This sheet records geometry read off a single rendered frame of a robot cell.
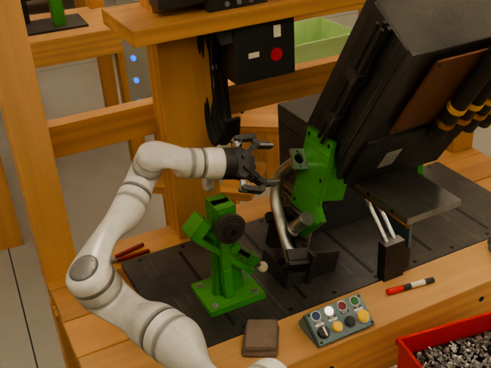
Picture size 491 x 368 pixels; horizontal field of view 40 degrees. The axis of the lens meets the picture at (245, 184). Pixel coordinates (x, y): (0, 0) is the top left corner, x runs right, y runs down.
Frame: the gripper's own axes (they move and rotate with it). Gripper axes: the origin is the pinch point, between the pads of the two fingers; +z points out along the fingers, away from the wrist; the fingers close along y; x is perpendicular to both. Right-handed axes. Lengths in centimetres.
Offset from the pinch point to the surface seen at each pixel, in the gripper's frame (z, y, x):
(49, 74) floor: 26, 246, 408
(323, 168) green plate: 9.2, -3.7, -7.0
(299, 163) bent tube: 6.4, -0.4, -1.3
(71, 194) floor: 4, 79, 251
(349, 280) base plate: 21.2, -28.0, 8.8
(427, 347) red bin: 26, -48, -9
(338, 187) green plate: 15.0, -7.3, -3.3
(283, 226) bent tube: 6.2, -12.7, 11.3
